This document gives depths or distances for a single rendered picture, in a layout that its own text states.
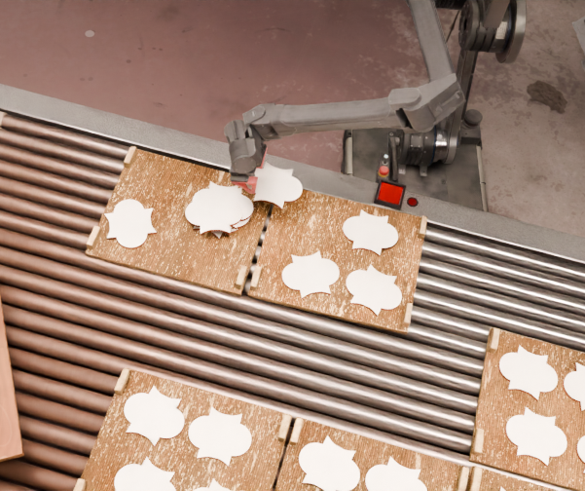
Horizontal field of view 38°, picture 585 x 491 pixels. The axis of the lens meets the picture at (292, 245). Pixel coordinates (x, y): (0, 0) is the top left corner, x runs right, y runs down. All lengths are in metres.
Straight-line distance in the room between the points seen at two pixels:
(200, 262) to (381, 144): 1.34
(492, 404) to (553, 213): 1.65
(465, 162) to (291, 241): 1.29
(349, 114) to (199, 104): 1.86
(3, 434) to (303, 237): 0.88
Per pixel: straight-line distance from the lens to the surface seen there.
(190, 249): 2.20
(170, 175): 2.33
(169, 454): 1.98
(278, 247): 2.21
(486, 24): 2.46
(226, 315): 2.13
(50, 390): 2.09
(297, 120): 1.96
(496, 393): 2.13
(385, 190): 2.35
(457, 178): 3.31
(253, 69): 3.84
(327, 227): 2.25
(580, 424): 2.18
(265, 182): 2.18
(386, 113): 1.86
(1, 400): 1.97
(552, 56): 4.22
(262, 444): 1.99
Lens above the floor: 2.83
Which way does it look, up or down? 59 degrees down
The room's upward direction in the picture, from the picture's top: 9 degrees clockwise
